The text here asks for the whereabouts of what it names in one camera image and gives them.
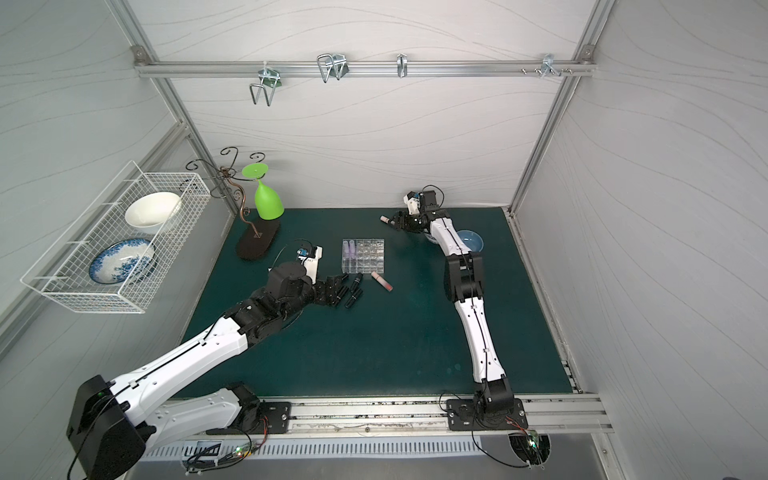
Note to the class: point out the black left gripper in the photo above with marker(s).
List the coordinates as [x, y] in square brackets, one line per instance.
[330, 291]

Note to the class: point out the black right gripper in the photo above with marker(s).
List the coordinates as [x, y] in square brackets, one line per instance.
[405, 219]

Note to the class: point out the pink lip gloss tube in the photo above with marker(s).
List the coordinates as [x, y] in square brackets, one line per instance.
[382, 281]

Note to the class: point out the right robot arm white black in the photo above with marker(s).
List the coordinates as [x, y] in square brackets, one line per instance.
[495, 405]

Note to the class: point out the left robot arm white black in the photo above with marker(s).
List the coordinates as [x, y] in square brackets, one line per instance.
[114, 423]

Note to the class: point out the clear acrylic lipstick organizer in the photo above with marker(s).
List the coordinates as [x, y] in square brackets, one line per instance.
[371, 258]

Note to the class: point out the black lipstick tube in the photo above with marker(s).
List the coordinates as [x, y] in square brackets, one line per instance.
[355, 291]

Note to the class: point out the light blue bowl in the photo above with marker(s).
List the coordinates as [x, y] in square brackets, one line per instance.
[472, 240]

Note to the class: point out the copper scroll glass stand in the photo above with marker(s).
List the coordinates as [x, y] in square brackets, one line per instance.
[259, 234]

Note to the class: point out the green plastic wine glass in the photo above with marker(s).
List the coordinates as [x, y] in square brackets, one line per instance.
[266, 200]

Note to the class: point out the white bowl in basket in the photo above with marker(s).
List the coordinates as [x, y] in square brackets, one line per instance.
[151, 212]

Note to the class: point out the blue patterned bowl in basket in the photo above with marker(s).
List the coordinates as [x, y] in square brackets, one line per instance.
[128, 260]

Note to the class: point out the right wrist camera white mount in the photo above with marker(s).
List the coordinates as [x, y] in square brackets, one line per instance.
[412, 201]

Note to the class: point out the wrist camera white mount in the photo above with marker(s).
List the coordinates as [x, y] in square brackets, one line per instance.
[412, 201]
[309, 258]

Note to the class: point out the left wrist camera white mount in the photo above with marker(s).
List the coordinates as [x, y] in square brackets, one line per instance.
[309, 258]

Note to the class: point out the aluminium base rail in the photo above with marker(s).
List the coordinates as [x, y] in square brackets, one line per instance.
[326, 416]

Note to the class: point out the small metal clip on rail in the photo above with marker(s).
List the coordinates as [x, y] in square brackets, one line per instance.
[402, 65]

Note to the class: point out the metal double hook on rail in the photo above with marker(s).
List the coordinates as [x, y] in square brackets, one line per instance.
[332, 65]

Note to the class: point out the metal hook right on rail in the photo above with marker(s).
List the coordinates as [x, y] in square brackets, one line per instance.
[547, 68]

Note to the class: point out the white wire basket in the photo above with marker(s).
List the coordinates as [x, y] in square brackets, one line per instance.
[61, 273]

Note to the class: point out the aluminium top rail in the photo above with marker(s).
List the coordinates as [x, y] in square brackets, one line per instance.
[357, 69]

